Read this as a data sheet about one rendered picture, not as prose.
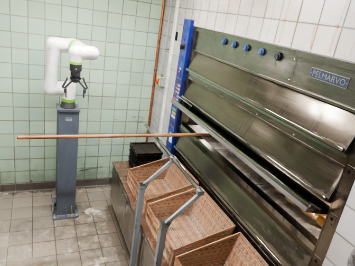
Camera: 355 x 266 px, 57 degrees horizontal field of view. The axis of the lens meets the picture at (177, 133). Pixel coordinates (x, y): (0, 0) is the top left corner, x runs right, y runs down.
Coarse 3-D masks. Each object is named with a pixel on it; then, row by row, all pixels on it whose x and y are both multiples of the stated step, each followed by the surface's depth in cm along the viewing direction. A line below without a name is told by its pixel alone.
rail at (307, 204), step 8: (192, 112) 269; (200, 120) 253; (208, 128) 241; (232, 144) 213; (240, 152) 203; (248, 160) 196; (264, 168) 184; (272, 176) 177; (280, 184) 171; (288, 192) 165; (304, 200) 156
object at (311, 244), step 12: (192, 132) 300; (204, 144) 278; (216, 156) 258; (228, 168) 242; (240, 180) 228; (252, 192) 216; (264, 204) 204; (276, 204) 201; (276, 216) 194; (288, 216) 190; (288, 228) 185; (300, 228) 180; (312, 240) 171
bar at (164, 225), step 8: (160, 144) 267; (168, 152) 253; (176, 160) 240; (160, 168) 247; (152, 176) 245; (144, 184) 245; (192, 184) 213; (144, 192) 246; (200, 192) 204; (192, 200) 205; (136, 208) 253; (184, 208) 205; (136, 216) 253; (176, 216) 205; (136, 224) 255; (160, 224) 205; (168, 224) 205; (136, 232) 258; (160, 232) 205; (136, 240) 261; (160, 240) 206; (136, 248) 264; (160, 248) 209; (160, 256) 212; (160, 264) 214
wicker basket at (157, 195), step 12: (132, 168) 311; (156, 168) 323; (168, 168) 329; (132, 180) 300; (144, 180) 322; (156, 180) 327; (168, 180) 325; (132, 192) 299; (156, 192) 306; (168, 192) 272; (180, 192) 301; (144, 204) 271
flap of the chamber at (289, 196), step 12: (180, 108) 286; (192, 108) 300; (204, 120) 266; (240, 144) 230; (240, 156) 203; (252, 156) 209; (252, 168) 192; (288, 180) 186; (300, 192) 173; (300, 204) 157; (312, 204) 161
